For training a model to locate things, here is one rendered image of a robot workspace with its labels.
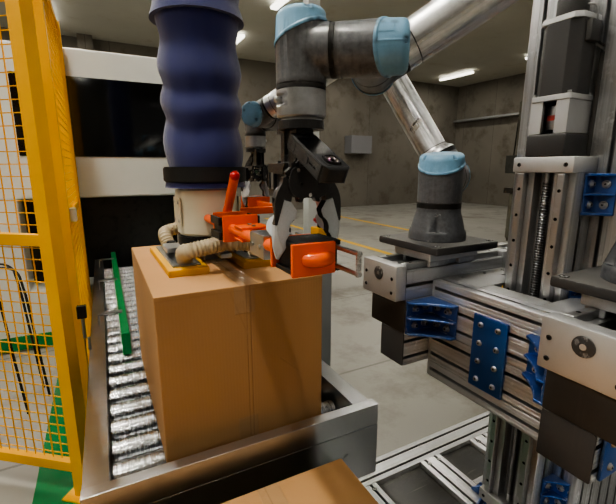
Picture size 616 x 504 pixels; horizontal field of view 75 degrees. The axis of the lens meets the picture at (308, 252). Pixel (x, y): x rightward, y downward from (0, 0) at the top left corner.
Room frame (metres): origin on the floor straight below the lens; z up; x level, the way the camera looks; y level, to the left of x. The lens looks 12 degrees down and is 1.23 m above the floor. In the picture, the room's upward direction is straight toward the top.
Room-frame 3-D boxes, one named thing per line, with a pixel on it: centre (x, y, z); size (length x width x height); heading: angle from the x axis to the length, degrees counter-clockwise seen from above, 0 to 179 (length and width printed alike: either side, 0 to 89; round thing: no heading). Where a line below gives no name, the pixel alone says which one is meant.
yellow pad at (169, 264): (1.10, 0.37, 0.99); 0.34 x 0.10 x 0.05; 28
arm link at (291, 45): (0.64, 0.01, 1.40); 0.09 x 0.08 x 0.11; 79
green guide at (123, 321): (2.05, 1.06, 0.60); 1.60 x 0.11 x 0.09; 27
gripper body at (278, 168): (0.64, 0.01, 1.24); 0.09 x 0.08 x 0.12; 28
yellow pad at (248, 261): (1.19, 0.21, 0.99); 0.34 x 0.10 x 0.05; 28
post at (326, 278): (1.56, -0.06, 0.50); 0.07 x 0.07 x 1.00; 27
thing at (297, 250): (0.62, 0.01, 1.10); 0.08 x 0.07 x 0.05; 28
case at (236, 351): (1.14, 0.28, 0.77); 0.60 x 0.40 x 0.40; 27
